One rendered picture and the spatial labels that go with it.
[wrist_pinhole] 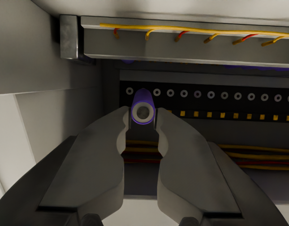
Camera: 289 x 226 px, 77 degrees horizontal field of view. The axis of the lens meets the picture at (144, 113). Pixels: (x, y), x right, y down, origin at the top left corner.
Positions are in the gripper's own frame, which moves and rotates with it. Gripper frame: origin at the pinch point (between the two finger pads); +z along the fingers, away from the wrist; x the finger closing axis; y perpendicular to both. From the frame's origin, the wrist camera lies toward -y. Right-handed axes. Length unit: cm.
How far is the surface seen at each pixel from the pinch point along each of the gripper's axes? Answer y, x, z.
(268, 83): 2.3, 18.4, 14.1
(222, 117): 7.4, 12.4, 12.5
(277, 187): 13.3, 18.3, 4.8
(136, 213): 8.7, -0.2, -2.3
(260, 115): 6.9, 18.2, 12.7
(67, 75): -1.2, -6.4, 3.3
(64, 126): 2.9, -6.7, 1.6
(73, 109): 2.4, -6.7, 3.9
